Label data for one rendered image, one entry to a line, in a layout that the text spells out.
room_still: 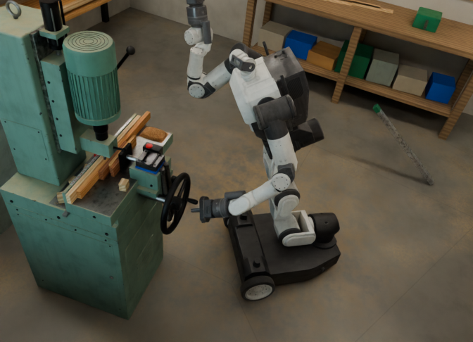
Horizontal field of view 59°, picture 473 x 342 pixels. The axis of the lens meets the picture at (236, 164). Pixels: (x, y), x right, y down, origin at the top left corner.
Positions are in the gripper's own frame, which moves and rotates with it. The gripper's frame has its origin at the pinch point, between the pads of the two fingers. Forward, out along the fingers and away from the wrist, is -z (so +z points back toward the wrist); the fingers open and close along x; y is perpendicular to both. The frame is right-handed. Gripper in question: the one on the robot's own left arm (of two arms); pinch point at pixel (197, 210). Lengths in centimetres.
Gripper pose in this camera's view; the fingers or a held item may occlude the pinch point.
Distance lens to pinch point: 197.6
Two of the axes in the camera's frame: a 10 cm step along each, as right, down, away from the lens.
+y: -4.9, -1.5, -8.6
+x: -0.4, -9.8, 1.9
